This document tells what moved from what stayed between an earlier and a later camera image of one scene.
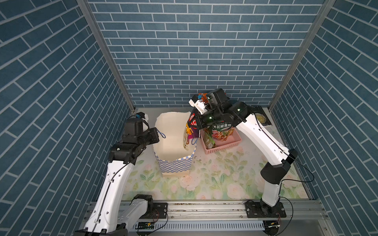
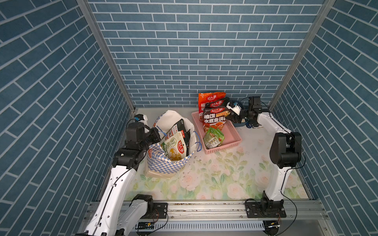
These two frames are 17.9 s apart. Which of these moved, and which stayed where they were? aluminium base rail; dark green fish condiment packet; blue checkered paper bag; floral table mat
Moved: dark green fish condiment packet; blue checkered paper bag
Stayed: floral table mat; aluminium base rail
